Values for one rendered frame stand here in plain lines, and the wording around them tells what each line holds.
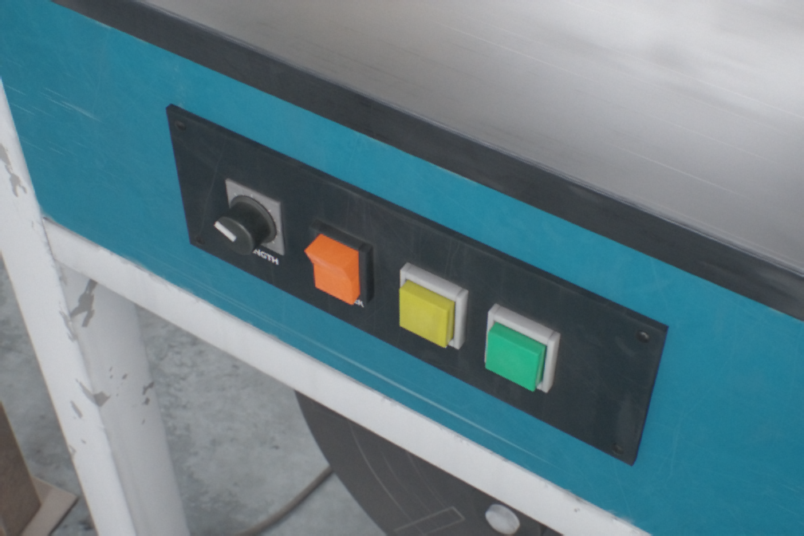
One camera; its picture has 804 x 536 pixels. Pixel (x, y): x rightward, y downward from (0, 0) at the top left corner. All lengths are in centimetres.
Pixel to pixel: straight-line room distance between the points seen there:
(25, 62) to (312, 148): 18
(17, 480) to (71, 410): 32
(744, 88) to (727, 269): 9
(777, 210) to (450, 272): 14
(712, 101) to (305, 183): 18
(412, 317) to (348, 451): 51
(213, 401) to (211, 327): 65
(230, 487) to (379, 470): 26
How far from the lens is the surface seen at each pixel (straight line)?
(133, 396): 88
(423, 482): 98
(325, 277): 54
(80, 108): 62
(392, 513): 105
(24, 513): 123
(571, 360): 50
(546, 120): 46
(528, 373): 50
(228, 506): 122
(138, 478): 94
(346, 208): 51
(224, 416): 129
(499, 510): 88
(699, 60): 50
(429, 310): 50
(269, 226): 55
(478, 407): 56
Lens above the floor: 102
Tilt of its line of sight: 46 degrees down
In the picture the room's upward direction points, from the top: straight up
